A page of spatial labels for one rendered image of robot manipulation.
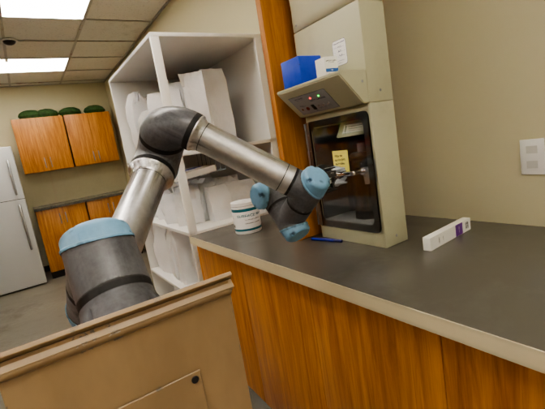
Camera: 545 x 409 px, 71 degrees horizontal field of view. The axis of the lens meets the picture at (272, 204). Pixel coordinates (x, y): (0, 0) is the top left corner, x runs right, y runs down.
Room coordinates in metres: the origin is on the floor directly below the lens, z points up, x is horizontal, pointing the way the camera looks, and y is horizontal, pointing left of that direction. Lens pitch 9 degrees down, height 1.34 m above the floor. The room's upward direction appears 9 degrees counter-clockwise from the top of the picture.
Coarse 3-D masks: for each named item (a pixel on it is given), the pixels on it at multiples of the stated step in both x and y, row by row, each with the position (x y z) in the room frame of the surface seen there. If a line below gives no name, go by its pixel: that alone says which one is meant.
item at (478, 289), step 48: (192, 240) 1.86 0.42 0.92; (240, 240) 1.62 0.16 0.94; (480, 240) 1.13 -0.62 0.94; (528, 240) 1.06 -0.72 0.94; (336, 288) 0.97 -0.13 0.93; (384, 288) 0.89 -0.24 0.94; (432, 288) 0.85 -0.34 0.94; (480, 288) 0.81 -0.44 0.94; (528, 288) 0.77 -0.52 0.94; (480, 336) 0.64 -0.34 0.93; (528, 336) 0.60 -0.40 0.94
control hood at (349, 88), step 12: (336, 72) 1.14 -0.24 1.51; (348, 72) 1.15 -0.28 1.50; (360, 72) 1.18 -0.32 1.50; (300, 84) 1.29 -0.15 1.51; (312, 84) 1.24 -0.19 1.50; (324, 84) 1.21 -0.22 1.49; (336, 84) 1.18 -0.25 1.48; (348, 84) 1.16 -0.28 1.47; (360, 84) 1.18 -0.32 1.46; (288, 96) 1.37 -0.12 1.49; (336, 96) 1.23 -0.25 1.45; (348, 96) 1.19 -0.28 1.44; (360, 96) 1.17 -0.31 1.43; (336, 108) 1.28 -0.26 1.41
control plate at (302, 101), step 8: (304, 96) 1.32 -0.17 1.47; (312, 96) 1.29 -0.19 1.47; (320, 96) 1.27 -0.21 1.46; (328, 96) 1.24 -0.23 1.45; (296, 104) 1.38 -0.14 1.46; (304, 104) 1.36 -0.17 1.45; (312, 104) 1.33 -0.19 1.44; (320, 104) 1.31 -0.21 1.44; (328, 104) 1.28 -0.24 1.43; (336, 104) 1.26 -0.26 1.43; (304, 112) 1.40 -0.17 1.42; (312, 112) 1.37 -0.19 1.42
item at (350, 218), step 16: (320, 128) 1.38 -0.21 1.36; (336, 128) 1.32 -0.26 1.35; (352, 128) 1.25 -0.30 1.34; (368, 128) 1.20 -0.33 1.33; (320, 144) 1.39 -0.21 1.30; (336, 144) 1.32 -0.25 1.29; (352, 144) 1.26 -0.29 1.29; (368, 144) 1.20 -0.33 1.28; (320, 160) 1.40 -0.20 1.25; (352, 160) 1.27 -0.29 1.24; (368, 160) 1.21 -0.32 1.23; (352, 176) 1.28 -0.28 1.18; (368, 176) 1.21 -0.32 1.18; (336, 192) 1.35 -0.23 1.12; (352, 192) 1.28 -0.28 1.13; (368, 192) 1.22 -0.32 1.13; (320, 208) 1.44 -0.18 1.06; (336, 208) 1.36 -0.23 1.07; (352, 208) 1.29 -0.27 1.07; (368, 208) 1.23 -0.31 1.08; (336, 224) 1.37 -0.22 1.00; (352, 224) 1.30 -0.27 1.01; (368, 224) 1.24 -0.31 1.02
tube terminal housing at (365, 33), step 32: (320, 32) 1.34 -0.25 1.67; (352, 32) 1.23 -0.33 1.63; (384, 32) 1.25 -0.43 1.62; (352, 64) 1.24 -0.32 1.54; (384, 64) 1.24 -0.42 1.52; (384, 96) 1.23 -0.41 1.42; (384, 128) 1.22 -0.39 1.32; (384, 160) 1.22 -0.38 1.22; (384, 192) 1.21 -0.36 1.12; (384, 224) 1.20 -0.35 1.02
